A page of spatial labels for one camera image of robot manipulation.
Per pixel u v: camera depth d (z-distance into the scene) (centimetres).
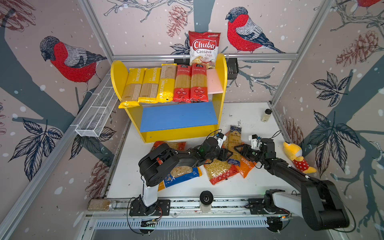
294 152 85
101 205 71
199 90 66
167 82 72
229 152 83
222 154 76
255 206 73
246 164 85
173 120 92
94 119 73
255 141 81
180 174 81
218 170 81
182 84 70
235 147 85
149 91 68
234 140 92
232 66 95
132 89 70
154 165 47
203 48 83
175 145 90
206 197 67
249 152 77
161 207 73
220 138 80
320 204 41
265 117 106
